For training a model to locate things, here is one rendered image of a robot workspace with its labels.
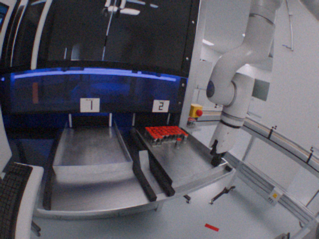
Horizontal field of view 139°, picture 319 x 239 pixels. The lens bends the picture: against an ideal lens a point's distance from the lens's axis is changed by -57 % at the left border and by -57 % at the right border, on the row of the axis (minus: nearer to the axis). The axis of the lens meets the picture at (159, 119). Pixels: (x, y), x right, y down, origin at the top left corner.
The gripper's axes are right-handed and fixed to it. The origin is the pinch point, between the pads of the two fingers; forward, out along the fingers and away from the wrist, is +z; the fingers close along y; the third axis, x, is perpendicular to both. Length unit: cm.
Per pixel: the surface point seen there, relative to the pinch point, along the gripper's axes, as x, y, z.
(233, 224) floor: 19, -68, 92
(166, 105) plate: -35.3, 4.2, -10.0
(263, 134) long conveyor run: -9, -82, 3
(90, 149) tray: -23.1, 41.3, 4.2
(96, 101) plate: -35, 38, -11
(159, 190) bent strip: 1.6, 23.7, 4.1
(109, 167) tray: -9.4, 35.6, 2.0
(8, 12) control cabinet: -26, 87, -53
